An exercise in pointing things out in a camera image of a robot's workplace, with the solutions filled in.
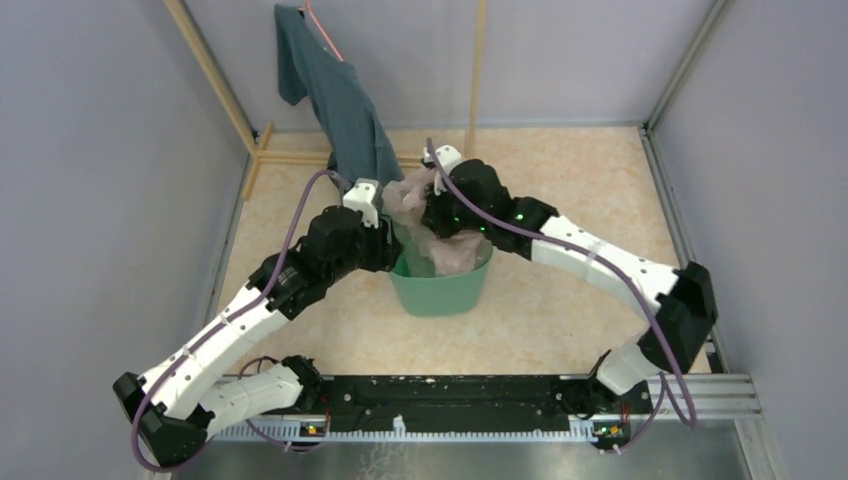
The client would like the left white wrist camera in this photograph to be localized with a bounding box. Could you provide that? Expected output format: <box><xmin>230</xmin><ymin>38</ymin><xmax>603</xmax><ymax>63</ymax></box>
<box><xmin>342</xmin><ymin>178</ymin><xmax>382</xmax><ymax>229</ymax></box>

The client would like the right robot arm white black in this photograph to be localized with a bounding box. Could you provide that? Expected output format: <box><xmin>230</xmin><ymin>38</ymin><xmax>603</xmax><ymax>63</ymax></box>
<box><xmin>422</xmin><ymin>155</ymin><xmax>718</xmax><ymax>412</ymax></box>

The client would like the wooden clothes rack frame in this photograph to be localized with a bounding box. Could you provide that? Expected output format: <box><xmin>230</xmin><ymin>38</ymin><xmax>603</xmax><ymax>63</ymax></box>
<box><xmin>163</xmin><ymin>0</ymin><xmax>487</xmax><ymax>201</ymax></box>

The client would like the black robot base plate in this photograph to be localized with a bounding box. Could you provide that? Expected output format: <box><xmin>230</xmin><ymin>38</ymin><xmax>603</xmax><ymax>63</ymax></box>
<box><xmin>258</xmin><ymin>374</ymin><xmax>654</xmax><ymax>435</ymax></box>

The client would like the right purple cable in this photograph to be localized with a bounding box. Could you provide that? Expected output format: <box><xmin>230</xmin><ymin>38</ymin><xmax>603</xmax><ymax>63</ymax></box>
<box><xmin>425</xmin><ymin>137</ymin><xmax>700</xmax><ymax>456</ymax></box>

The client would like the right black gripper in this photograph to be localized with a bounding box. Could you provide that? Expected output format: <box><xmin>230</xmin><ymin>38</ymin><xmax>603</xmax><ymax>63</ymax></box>
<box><xmin>421</xmin><ymin>177</ymin><xmax>489</xmax><ymax>241</ymax></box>

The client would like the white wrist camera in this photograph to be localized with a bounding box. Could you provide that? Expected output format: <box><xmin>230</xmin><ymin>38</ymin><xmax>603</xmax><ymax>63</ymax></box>
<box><xmin>342</xmin><ymin>178</ymin><xmax>382</xmax><ymax>229</ymax></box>
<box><xmin>420</xmin><ymin>145</ymin><xmax>465</xmax><ymax>174</ymax></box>

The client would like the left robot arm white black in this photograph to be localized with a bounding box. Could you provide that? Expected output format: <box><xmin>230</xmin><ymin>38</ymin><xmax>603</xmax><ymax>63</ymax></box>
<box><xmin>113</xmin><ymin>205</ymin><xmax>402</xmax><ymax>471</ymax></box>

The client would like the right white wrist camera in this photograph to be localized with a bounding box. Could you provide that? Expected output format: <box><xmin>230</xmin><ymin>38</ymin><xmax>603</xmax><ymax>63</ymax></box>
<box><xmin>420</xmin><ymin>145</ymin><xmax>465</xmax><ymax>174</ymax></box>

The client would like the grey slotted cable duct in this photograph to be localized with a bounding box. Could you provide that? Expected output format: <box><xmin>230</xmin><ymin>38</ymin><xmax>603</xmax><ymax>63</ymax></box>
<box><xmin>215</xmin><ymin>415</ymin><xmax>639</xmax><ymax>445</ymax></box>

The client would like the pink clothes hanger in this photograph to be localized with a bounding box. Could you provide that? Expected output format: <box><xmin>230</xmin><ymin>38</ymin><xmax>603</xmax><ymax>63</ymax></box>
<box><xmin>300</xmin><ymin>0</ymin><xmax>345</xmax><ymax>63</ymax></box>

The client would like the pink plastic trash bag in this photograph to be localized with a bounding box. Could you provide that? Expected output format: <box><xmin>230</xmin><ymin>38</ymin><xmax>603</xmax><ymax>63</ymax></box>
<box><xmin>381</xmin><ymin>166</ymin><xmax>495</xmax><ymax>278</ymax></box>

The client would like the green plastic trash bin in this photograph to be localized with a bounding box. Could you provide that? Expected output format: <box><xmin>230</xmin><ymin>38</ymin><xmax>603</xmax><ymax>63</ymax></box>
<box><xmin>389</xmin><ymin>223</ymin><xmax>494</xmax><ymax>317</ymax></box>

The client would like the dark teal hanging cloth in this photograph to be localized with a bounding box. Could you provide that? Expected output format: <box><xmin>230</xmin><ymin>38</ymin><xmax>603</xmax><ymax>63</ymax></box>
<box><xmin>273</xmin><ymin>4</ymin><xmax>404</xmax><ymax>186</ymax></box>

